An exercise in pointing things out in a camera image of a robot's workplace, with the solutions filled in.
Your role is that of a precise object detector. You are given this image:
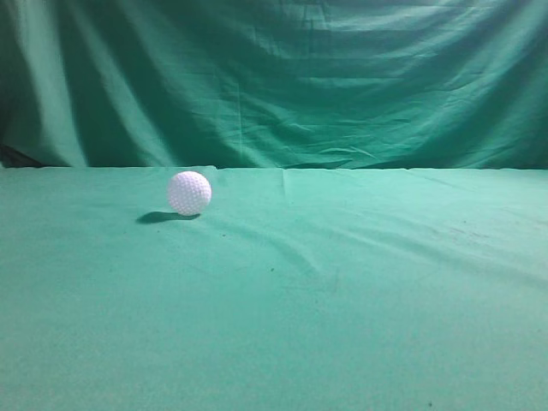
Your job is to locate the green backdrop curtain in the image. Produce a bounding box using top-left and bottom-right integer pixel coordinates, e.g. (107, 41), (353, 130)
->
(1, 1), (547, 170)

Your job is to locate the green table cloth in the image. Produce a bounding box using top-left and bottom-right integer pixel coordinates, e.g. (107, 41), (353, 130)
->
(1, 167), (547, 410)

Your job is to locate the white dimpled golf ball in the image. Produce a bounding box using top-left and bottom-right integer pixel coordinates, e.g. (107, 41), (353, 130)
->
(167, 171), (212, 217)

